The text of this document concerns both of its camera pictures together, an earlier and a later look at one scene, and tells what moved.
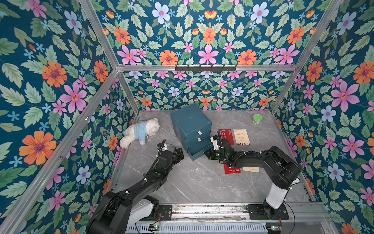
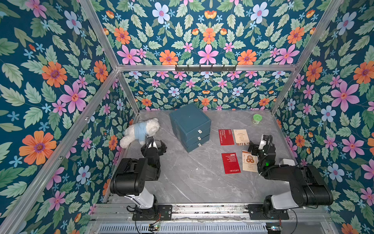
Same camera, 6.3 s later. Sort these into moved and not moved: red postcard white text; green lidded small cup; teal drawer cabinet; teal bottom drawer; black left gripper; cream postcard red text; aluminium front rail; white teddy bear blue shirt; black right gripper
Moved: black right gripper; black left gripper; teal drawer cabinet; teal bottom drawer
Not moved: aluminium front rail; cream postcard red text; white teddy bear blue shirt; red postcard white text; green lidded small cup
